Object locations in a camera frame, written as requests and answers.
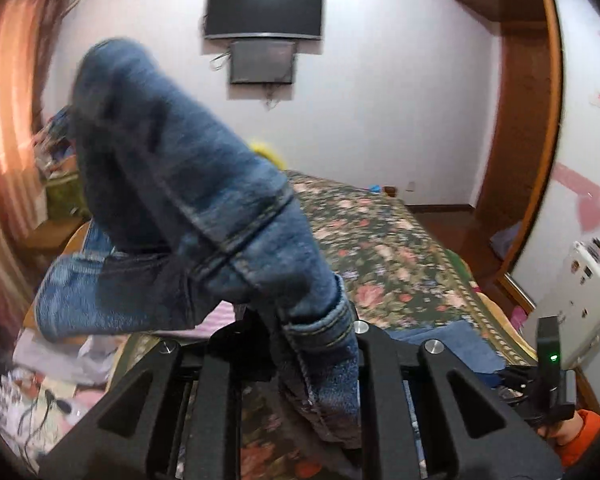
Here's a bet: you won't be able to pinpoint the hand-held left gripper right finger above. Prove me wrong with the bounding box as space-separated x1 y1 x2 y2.
352 320 564 480

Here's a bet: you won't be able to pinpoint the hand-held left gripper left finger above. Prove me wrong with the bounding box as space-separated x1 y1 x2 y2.
39 310 281 480

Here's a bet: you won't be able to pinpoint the blue denim pants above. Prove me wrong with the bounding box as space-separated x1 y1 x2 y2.
34 37 503 480

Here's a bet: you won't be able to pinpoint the person's right forearm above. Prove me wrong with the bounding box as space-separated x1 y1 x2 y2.
554 408 600 469

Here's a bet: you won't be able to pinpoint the pink striped garment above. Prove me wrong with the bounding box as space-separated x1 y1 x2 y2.
195 300 247 332

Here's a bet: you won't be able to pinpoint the white crumpled cloth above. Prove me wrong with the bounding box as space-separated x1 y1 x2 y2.
14 329 127 387

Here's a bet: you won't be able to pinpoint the dark floral blanket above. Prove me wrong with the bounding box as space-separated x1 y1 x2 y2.
115 170 537 480

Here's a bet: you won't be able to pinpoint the brown wooden room door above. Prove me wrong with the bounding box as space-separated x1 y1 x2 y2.
475 20 557 261

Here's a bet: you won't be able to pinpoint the yellow foam tube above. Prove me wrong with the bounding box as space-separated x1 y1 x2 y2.
247 140 286 169

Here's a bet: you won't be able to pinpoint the green patterned storage bag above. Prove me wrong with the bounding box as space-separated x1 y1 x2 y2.
45 172 89 222

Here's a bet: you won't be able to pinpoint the pile of clothes and boxes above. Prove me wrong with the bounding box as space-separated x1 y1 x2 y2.
32 105 82 177

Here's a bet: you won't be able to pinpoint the orange brown curtain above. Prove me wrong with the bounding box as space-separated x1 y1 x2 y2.
0 0 87 333

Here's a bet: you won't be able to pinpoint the small black wall monitor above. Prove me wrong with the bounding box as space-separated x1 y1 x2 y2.
229 40 299 86

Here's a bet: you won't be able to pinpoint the black wall television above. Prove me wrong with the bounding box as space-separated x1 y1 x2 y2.
203 0 326 41

